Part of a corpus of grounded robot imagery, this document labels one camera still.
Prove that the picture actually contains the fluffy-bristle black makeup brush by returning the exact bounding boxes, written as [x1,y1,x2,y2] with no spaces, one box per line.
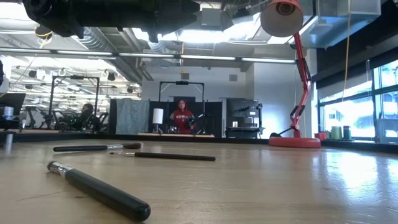
[52,142,144,153]

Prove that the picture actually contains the thin black silver-ferrule brush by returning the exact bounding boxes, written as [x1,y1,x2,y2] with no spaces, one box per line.
[109,151,217,162]

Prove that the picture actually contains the thick black makeup brush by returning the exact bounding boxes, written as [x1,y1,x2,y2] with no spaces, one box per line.
[46,160,152,223]

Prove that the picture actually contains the long LED light strip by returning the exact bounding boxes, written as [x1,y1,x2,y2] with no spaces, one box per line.
[0,47,297,64]

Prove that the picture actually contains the grey-blue curtain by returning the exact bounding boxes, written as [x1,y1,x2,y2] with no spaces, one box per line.
[115,98,150,136]

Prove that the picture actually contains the person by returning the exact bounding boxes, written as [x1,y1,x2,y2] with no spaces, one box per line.
[72,103,102,132]
[169,99,197,135]

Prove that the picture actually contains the white table lamp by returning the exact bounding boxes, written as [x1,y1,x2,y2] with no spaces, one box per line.
[152,108,165,134]

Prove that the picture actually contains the black monitor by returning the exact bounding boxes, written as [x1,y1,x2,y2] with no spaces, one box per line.
[0,92,27,116]

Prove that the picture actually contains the white cup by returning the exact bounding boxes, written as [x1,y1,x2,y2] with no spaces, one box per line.
[3,106,15,121]

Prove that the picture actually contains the black partition panels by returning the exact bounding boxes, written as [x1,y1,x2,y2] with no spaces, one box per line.
[108,98,224,137]

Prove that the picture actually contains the red desk lamp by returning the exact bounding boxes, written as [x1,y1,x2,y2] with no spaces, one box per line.
[260,0,322,149]

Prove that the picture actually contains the green spool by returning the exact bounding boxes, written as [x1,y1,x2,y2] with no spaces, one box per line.
[330,125,343,141]

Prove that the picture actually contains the large window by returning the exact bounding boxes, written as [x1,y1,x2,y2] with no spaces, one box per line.
[317,58,398,145]

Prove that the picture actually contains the dark teal spool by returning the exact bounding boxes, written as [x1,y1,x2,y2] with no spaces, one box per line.
[342,124,353,141]

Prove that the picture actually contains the black ceiling device yellow cable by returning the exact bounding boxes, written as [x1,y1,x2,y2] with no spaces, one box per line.
[34,24,56,41]

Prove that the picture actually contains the black gantry frame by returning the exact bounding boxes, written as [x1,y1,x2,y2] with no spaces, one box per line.
[158,80,206,135]
[47,75,101,131]

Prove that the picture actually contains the black aluminium table frame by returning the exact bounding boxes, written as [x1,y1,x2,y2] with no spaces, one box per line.
[0,130,398,154]

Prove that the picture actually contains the yellow hanging cable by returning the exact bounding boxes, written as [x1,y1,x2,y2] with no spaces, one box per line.
[341,0,353,103]

